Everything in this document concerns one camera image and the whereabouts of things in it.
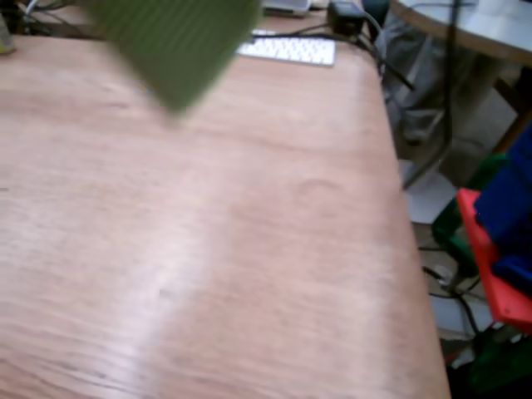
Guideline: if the green waffle cleaning cloth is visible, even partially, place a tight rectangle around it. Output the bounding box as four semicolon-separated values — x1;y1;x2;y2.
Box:
89;0;265;121

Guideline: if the white computer keyboard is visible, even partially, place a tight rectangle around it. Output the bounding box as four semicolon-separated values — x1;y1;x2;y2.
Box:
235;36;337;68

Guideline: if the black power adapter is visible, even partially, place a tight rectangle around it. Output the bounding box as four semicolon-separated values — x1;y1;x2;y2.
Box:
327;0;367;37

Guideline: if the white floor box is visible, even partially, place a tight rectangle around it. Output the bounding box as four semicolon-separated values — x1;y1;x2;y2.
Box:
430;297;495;337

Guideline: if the grey round table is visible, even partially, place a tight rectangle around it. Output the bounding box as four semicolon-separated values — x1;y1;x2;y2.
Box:
390;0;532;70

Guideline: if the small yellowish container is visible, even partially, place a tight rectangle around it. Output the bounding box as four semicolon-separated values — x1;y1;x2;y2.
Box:
0;22;18;55

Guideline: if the black desk cable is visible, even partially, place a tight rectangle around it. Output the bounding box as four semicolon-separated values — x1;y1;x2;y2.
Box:
251;22;333;39

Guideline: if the black hanging cable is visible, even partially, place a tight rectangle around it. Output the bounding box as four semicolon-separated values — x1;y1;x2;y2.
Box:
402;0;461;190

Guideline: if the black floor cable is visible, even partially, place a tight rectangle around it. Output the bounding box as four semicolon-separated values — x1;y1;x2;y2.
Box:
421;265;485;333

